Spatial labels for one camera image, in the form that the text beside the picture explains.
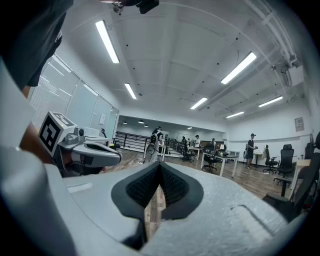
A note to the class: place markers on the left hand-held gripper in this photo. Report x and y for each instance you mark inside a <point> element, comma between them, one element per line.
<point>53,132</point>

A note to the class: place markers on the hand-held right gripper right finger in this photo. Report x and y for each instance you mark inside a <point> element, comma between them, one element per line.
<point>225,212</point>

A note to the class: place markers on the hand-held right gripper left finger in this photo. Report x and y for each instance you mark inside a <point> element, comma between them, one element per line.
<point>95,200</point>

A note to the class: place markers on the person's left forearm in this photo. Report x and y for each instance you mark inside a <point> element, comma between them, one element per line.
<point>32,142</point>

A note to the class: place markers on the person's left hand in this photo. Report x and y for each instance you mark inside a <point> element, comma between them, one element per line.
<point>68,161</point>

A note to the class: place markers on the white desk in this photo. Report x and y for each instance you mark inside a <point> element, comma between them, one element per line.
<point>95,137</point>

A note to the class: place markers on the black metal railing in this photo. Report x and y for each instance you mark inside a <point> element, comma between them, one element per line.
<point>130,140</point>

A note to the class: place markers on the white paper sheet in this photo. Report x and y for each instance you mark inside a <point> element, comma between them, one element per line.
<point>102,119</point>

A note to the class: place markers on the dark-topped white-legged desk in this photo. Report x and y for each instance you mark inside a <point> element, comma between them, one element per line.
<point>231,156</point>

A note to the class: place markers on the small wooden table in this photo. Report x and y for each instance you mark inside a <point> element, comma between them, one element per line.
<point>163,147</point>

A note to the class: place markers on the long ceiling light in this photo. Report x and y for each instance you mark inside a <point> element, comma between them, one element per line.
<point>235,114</point>
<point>130,91</point>
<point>198,103</point>
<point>270,101</point>
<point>238,68</point>
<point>107,41</point>

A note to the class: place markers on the wooden table with white legs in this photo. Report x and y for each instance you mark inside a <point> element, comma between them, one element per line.
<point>193,148</point>

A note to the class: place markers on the black high-back office chair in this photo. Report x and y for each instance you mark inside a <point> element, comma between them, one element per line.
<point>285,155</point>

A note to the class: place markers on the light wooden desk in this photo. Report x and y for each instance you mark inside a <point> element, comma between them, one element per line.
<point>303,163</point>

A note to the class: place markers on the person's black shirt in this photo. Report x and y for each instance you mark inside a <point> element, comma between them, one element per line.
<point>25,37</point>

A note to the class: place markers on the ceiling air conditioner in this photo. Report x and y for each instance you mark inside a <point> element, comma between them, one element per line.
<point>295,75</point>

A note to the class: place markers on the white ceiling pipes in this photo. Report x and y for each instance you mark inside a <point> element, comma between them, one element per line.
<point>275,22</point>

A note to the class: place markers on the wall poster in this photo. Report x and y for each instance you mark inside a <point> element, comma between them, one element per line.
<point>299,124</point>

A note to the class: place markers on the black head-worn camera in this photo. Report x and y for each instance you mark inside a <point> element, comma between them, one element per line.
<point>147,6</point>

